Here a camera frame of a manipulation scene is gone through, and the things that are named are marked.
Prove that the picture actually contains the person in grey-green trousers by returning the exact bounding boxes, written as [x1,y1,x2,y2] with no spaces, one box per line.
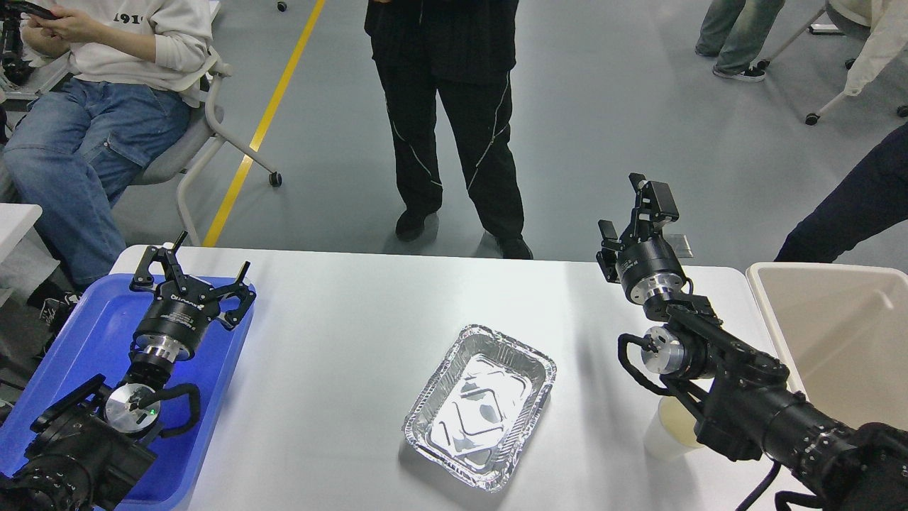
[694,1,785,83]

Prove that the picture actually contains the beige plastic bin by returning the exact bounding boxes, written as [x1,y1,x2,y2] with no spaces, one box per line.
[746,263,907,429]

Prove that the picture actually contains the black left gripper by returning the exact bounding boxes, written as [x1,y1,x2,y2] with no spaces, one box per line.
[129,231,257,361]

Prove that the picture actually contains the aluminium foil tray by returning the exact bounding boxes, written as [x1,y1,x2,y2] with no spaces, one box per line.
[402,324,557,493]

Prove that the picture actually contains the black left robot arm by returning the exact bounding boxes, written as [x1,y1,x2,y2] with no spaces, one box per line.
[2,241,257,510]

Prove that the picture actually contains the white side table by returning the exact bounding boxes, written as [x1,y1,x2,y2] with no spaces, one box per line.
[1,202,52,306]

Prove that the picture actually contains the grey office chair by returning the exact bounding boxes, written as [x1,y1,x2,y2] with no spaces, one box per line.
[132,48,283,246]

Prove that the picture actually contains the blue plastic tray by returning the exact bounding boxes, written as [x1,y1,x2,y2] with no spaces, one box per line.
[1,274,254,510]

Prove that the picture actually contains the seated person in jeans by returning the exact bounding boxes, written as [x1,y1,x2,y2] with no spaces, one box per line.
[2,1,213,312]

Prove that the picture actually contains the metal floor socket plates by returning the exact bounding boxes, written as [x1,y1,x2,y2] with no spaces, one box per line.
[665,235,694,259]

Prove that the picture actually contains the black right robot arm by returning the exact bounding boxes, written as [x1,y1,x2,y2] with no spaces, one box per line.
[597,172,907,510]

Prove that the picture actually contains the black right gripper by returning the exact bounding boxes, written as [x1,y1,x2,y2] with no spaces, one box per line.
[596,172,688,305]

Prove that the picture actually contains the person in black tracksuit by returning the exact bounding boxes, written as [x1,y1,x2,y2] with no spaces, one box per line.
[364,1,533,260]

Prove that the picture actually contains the white chair at right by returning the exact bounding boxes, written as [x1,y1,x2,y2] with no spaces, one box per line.
[755,1,907,126]

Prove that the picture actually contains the white paper cup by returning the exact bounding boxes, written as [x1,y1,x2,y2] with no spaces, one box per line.
[644,397,704,461]

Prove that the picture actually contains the person in dark jeans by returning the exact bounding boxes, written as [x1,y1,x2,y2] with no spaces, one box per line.
[774,125,907,264]

